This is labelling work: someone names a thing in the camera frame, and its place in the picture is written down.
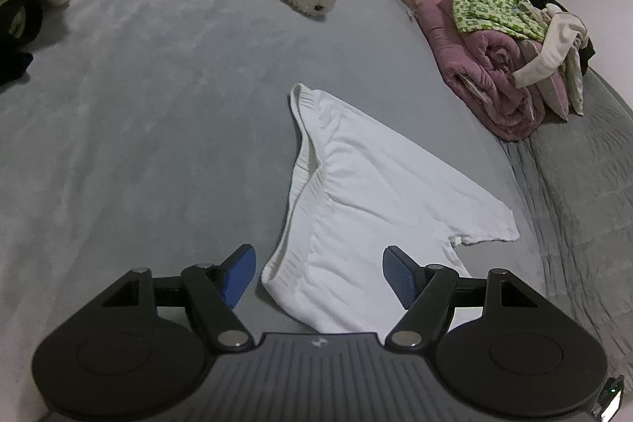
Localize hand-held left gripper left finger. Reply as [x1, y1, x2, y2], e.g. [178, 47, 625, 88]
[100, 244, 258, 352]

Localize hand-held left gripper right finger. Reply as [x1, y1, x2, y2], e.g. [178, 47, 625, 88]
[382, 245, 538, 352]

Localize white ribbed-waist shorts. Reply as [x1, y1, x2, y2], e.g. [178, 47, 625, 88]
[260, 83, 521, 335]

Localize grey quilted blanket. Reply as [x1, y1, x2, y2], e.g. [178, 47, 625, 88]
[497, 66, 633, 408]

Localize mauve folded quilt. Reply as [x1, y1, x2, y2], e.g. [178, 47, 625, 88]
[400, 0, 569, 142]

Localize cream cloth sleeve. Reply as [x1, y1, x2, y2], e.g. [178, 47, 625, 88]
[513, 4, 590, 89]

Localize green patterned cloth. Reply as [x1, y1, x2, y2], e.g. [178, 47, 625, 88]
[452, 0, 552, 42]

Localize dark cloth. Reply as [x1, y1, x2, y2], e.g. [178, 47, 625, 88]
[0, 0, 46, 87]

